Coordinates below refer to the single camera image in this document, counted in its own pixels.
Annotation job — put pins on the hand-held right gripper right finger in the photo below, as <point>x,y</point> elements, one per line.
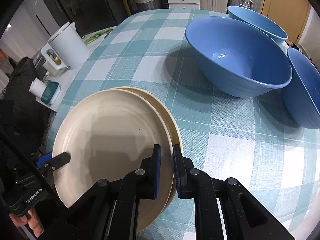
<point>177,180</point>

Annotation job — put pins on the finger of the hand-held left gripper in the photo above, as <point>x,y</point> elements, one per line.
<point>60,160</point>

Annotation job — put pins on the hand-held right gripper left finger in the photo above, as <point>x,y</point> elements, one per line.
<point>157,172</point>

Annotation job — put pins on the beige round plate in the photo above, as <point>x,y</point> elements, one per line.
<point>105,135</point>
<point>163,115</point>

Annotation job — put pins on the blue bowl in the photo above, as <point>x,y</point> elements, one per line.
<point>262,25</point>
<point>302,92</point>
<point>237,55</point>

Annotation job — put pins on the person's left hand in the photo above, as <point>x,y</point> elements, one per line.
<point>31,221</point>

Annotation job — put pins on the teal lidded container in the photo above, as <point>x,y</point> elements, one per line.
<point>49,92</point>

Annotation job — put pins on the black jacket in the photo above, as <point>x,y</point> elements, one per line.
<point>22,97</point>

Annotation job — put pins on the white cup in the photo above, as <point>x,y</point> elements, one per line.
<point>37,87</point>

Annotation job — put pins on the teal white checked tablecloth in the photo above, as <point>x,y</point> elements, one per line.
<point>140,62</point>

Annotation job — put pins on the white pitcher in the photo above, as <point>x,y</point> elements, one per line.
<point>70,47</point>

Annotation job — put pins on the green packet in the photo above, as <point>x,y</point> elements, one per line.
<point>95,37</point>

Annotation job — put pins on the white wardrobe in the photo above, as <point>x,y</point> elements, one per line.
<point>27,25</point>

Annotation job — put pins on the dark refrigerator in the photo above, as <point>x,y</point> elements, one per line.
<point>87,5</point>

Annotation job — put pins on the wooden door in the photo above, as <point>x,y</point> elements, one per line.
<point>282,5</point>

